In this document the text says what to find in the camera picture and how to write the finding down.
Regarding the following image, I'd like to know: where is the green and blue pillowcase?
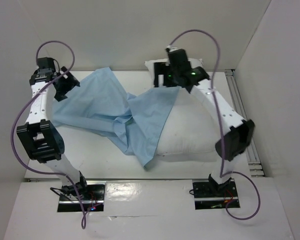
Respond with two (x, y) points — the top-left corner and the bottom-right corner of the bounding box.
(52, 67), (180, 167)

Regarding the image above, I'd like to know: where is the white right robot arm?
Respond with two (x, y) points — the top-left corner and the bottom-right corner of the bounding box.
(153, 47), (255, 196)

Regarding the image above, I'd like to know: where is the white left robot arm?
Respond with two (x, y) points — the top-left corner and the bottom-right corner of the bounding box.
(16, 57), (89, 200)

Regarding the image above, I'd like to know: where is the white pillow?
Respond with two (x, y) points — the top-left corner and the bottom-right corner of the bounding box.
(144, 58), (222, 157)

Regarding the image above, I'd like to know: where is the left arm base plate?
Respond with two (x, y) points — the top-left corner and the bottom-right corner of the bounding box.
(50, 183), (106, 213)

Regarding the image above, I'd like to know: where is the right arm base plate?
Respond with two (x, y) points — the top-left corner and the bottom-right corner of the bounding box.
(189, 180), (241, 210)

